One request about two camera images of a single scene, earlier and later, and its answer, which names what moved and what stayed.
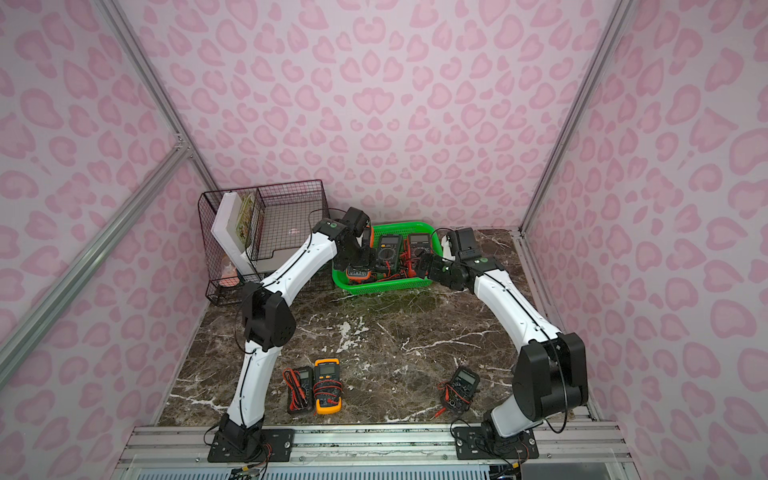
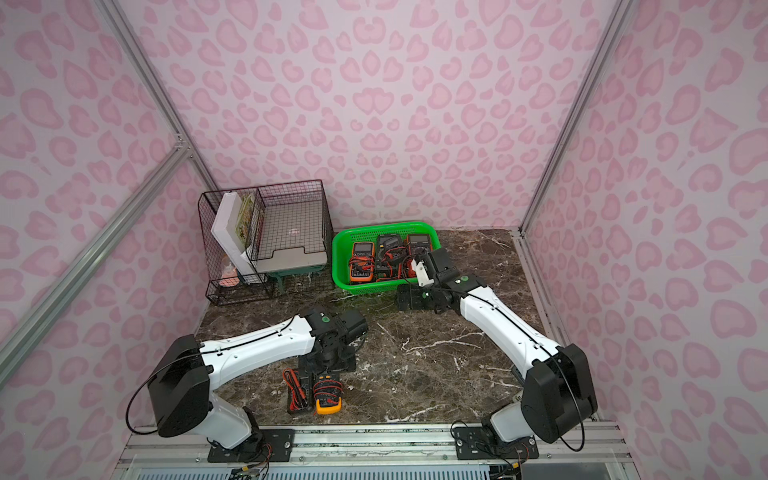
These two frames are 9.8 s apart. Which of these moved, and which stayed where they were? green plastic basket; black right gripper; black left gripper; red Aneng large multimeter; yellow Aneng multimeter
Moved: black right gripper; black left gripper
Stayed: green plastic basket; yellow Aneng multimeter; red Aneng large multimeter
